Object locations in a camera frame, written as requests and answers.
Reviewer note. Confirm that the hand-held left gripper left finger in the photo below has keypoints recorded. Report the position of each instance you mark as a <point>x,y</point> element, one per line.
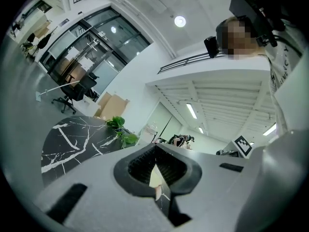
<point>101,197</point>

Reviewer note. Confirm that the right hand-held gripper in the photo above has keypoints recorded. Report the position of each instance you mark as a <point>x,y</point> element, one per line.
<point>242,146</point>

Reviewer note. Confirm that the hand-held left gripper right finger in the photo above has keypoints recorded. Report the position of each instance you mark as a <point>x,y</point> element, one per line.
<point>212,192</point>

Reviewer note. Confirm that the slice of bread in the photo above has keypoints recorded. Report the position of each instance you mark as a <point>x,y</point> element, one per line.
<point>155,178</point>

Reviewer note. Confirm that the ceiling tube light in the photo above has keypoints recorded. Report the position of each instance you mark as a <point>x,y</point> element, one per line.
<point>191,110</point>
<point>200,130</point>
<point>270,129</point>

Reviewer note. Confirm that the green leafy plant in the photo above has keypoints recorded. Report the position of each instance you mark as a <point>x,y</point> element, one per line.
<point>120,132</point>

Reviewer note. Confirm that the large cardboard sheet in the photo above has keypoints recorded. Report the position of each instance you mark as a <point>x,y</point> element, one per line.
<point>113,106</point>

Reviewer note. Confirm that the person's white printed shirt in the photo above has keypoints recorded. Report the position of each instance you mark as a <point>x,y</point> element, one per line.
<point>285,64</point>

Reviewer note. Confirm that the black balcony railing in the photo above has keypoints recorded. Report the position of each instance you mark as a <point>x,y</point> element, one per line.
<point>186,62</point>

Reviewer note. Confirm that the person's head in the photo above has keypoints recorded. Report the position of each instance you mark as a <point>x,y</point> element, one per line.
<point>237,39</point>

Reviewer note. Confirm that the black office chair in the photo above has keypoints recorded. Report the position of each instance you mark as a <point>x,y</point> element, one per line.
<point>77,91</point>

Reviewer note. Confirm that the white mop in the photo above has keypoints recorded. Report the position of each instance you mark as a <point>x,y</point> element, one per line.
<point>55,89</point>

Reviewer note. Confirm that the round ceiling light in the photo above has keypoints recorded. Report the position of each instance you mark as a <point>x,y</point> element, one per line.
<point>179,21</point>

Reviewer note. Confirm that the black framed glass doors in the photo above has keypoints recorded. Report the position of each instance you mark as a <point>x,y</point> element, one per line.
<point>96,49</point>

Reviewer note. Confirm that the coat rack with bags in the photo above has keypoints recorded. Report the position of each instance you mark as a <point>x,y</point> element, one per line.
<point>39,40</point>

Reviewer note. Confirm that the small black camera box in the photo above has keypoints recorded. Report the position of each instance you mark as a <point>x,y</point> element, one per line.
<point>211,47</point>

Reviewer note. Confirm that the black head camera rig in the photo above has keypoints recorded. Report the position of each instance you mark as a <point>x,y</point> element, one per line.
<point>256,13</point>

